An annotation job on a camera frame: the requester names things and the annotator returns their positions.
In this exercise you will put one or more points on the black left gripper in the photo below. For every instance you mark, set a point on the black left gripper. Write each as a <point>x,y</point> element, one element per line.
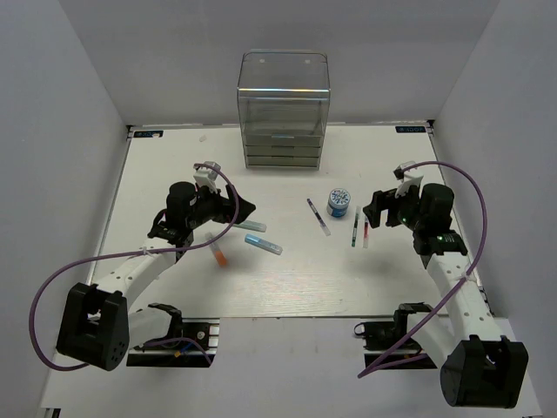
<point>226,206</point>

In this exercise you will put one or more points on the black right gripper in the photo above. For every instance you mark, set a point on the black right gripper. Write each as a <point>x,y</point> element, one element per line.
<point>386,200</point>

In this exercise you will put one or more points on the green pen refill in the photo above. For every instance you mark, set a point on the green pen refill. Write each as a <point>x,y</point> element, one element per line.
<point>355,226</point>

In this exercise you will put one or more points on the red pen refill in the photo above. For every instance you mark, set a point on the red pen refill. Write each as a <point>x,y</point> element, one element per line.
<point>365,242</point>

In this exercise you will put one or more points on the green highlighter marker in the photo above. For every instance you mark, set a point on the green highlighter marker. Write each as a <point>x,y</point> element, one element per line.
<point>251,226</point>

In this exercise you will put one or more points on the blue highlighter marker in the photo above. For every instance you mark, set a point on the blue highlighter marker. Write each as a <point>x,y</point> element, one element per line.
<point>258,242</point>

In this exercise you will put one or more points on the blue white round jar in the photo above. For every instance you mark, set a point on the blue white round jar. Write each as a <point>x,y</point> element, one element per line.
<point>338,202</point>

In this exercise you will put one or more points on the orange highlighter marker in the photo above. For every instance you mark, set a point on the orange highlighter marker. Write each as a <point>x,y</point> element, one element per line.
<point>215,249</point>

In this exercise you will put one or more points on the clear acrylic drawer organizer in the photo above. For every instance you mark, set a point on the clear acrylic drawer organizer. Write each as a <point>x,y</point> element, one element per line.
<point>283,100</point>

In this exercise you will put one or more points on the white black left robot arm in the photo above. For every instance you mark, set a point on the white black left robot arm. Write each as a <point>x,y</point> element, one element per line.
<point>98,325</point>

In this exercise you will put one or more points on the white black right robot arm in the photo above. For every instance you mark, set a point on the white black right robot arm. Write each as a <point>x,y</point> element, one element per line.
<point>479,366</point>

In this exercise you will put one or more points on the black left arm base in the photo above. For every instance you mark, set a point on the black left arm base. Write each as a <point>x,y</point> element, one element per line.
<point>193,345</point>

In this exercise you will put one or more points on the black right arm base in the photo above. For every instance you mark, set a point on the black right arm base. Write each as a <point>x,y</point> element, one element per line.
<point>379,335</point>

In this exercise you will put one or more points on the purple pen refill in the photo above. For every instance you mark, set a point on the purple pen refill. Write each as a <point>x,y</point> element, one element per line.
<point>322,223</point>

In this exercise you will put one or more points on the blue right corner label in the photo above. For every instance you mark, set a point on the blue right corner label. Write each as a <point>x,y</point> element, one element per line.
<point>410,129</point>

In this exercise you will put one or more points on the blue corner label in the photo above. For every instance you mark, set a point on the blue corner label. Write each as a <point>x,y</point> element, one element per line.
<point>410,129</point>
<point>148,134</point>

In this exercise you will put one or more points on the blue left corner label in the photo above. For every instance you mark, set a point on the blue left corner label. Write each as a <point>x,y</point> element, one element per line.
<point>148,134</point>

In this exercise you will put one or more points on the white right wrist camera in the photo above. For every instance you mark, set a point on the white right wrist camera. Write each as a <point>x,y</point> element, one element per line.
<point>409,176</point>

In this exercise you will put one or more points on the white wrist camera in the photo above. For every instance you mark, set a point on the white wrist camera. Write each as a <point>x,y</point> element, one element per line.
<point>206,176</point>
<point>409,176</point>

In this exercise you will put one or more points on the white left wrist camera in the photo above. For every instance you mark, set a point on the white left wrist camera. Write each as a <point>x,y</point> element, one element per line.
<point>206,176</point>

